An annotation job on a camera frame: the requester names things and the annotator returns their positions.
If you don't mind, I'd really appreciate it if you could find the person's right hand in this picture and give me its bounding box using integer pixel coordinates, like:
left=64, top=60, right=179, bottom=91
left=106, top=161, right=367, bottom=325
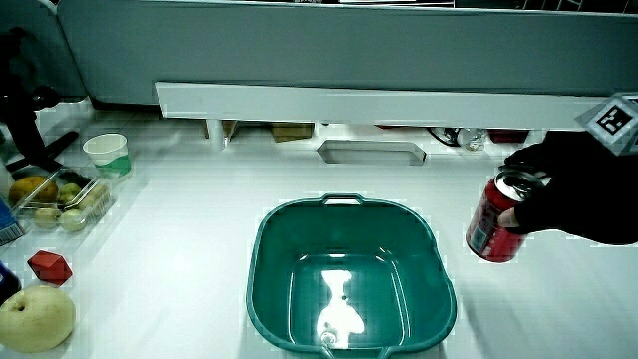
left=497, top=92, right=638, bottom=246

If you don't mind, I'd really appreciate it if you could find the red cola can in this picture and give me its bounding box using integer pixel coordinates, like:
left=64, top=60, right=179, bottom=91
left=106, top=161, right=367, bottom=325
left=465, top=169, right=545, bottom=264

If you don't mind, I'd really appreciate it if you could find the white desk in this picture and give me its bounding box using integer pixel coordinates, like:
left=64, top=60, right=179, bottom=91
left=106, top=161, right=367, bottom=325
left=0, top=97, right=638, bottom=359

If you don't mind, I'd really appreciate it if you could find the dark red object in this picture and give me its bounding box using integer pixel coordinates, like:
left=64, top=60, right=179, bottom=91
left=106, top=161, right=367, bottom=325
left=486, top=129, right=530, bottom=145

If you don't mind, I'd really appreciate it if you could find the white shelf ledge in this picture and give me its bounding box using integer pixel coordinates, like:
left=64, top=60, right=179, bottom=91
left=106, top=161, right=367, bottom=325
left=155, top=81, right=612, bottom=131

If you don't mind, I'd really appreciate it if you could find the green plastic basin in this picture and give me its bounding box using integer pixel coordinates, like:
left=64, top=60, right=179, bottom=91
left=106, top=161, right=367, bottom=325
left=246, top=192, right=458, bottom=359

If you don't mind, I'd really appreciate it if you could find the brown cardboard box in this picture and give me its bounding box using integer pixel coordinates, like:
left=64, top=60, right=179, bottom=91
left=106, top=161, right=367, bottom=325
left=270, top=122, right=316, bottom=144

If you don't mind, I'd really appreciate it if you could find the grey partition panel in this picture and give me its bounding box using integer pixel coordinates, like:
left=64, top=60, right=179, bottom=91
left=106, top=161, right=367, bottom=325
left=0, top=0, right=638, bottom=106

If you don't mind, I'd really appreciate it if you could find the white green paper cup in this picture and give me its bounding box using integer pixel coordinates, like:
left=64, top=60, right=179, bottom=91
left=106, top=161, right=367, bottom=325
left=82, top=133, right=133, bottom=180

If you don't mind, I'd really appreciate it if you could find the clear plastic fruit container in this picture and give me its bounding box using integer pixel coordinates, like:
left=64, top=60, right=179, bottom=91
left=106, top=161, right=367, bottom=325
left=9, top=167, right=121, bottom=238

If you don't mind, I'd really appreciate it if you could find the red angular block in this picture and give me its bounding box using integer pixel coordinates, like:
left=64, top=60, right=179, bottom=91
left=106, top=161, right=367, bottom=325
left=27, top=249, right=74, bottom=287

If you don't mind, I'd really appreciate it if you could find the orange mango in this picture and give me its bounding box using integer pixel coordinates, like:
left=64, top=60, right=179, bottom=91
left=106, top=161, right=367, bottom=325
left=8, top=175, right=59, bottom=205

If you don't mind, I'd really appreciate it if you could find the yellow pear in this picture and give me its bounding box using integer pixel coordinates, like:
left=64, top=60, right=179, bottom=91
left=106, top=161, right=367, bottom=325
left=0, top=284, right=77, bottom=354

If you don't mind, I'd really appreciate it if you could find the black tripod stand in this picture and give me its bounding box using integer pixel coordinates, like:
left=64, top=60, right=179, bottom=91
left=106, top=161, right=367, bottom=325
left=0, top=27, right=80, bottom=174

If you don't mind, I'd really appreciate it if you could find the blue carton box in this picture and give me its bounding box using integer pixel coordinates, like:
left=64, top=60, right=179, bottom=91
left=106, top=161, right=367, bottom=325
left=0, top=196, right=26, bottom=247

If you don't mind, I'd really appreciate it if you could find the dark blue object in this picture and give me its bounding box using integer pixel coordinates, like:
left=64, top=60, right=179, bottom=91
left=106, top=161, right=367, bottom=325
left=0, top=261, right=23, bottom=306

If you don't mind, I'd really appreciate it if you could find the black cable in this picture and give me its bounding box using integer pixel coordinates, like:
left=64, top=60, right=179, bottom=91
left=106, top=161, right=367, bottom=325
left=427, top=127, right=463, bottom=148

